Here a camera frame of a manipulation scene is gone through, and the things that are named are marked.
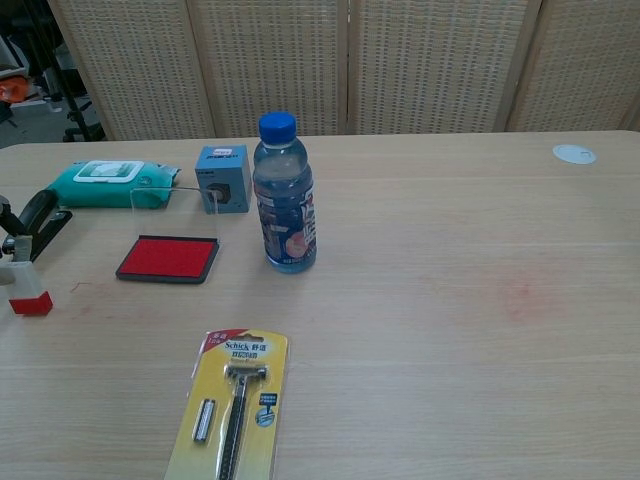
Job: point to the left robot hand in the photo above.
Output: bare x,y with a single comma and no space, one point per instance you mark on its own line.
11,222

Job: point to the white and red stamp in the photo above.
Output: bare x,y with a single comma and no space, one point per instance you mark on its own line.
27,287

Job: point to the black stapler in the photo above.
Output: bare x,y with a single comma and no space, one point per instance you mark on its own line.
47,212

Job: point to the green wet wipes pack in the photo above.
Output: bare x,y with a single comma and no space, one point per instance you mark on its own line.
100,191

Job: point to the black tripod stand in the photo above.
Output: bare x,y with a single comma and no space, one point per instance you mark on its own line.
75,107

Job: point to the orange object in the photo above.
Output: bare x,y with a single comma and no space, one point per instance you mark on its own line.
11,90

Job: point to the red ink pad clear lid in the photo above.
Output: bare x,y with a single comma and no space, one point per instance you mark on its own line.
167,260

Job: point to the small blue cardboard box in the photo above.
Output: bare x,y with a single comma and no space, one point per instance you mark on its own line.
235,170

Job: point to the yellow razor blister pack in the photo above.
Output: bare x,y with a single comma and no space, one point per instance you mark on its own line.
250,350

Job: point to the blue capped drink bottle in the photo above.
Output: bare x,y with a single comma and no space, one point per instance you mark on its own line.
285,220

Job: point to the wooden rattan folding screen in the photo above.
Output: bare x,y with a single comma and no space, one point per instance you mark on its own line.
280,65

